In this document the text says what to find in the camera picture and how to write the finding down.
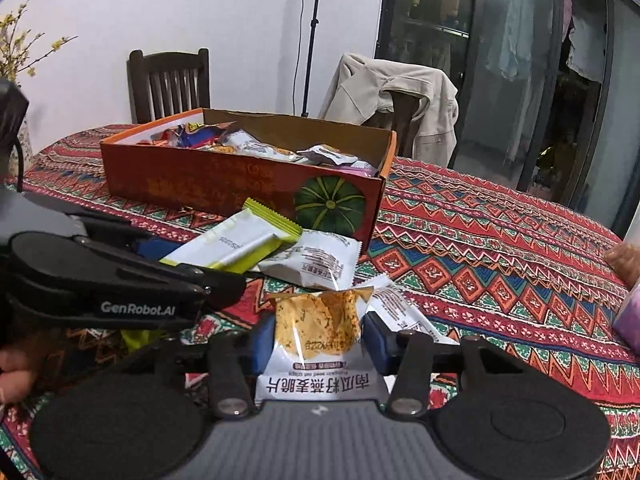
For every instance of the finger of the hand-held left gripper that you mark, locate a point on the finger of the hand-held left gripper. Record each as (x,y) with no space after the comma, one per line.
(152,250)
(220,287)

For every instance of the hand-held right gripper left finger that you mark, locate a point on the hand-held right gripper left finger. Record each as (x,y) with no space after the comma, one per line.
(264,347)

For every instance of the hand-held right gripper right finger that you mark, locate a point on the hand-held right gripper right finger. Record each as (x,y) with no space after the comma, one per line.
(375,345)

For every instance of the white and lime snack packet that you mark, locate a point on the white and lime snack packet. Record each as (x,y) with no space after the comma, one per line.
(235,245)

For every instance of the white oat crisp packet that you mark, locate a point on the white oat crisp packet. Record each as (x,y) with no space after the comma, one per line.
(320,330)

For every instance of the orange cardboard box pumpkin print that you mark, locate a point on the orange cardboard box pumpkin print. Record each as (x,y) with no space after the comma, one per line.
(225,185)

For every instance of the person's left hand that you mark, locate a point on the person's left hand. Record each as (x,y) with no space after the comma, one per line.
(15,375)

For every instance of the white snack packet red label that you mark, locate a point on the white snack packet red label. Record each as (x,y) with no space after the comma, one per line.
(315,260)
(415,310)

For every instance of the pile of assorted snack packets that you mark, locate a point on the pile of assorted snack packets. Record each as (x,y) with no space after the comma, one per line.
(250,147)

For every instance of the white vase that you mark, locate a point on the white vase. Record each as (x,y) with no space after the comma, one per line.
(25,145)

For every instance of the dark wooden chair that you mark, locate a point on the dark wooden chair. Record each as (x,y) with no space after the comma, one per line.
(167,85)

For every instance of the wooden chair with jacket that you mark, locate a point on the wooden chair with jacket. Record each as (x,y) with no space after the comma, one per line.
(400,110)

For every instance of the pink soft package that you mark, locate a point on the pink soft package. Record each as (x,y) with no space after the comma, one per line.
(629,320)

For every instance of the beige jacket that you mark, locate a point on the beige jacket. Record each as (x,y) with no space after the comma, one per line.
(380,80)

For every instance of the clear bag of bread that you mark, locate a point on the clear bag of bread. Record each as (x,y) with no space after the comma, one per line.
(625,262)

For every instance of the yellow flower branches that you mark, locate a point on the yellow flower branches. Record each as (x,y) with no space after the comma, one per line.
(7,22)

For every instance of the black light stand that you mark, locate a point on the black light stand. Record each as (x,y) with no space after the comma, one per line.
(312,35)

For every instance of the dark framed sliding glass door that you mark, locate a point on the dark framed sliding glass door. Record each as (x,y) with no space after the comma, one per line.
(525,85)

